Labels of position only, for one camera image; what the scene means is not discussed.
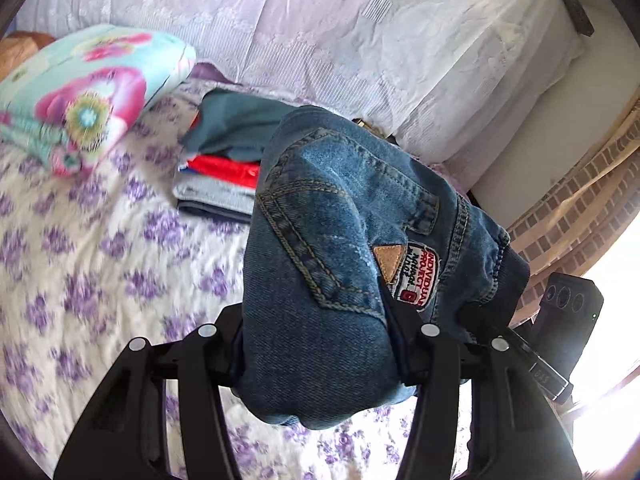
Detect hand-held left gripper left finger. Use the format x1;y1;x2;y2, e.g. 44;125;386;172
52;304;247;480

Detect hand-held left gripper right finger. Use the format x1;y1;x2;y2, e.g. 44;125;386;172
382;296;583;480

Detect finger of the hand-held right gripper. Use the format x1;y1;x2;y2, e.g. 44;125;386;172
457;302;574;405

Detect blue denim pants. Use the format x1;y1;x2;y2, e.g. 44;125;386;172
234;104;531;431

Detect beige checked curtain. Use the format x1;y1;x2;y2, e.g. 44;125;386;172
504;109;640;322

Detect folded dark navy garment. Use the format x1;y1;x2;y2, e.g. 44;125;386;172
176;200;254;226

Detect purple floral bed sheet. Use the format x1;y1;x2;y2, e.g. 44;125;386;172
0;80;476;480

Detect folded grey garment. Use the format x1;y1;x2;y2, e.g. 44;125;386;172
172;174;259;214

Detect folded teal garment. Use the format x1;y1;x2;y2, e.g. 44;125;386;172
179;88;303;162

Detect folded colourful floral blanket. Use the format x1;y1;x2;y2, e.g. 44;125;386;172
0;23;197;178

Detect white lace pillow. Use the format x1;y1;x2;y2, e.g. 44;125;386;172
15;0;587;196

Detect dark remote control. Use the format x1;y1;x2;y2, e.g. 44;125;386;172
547;0;595;37

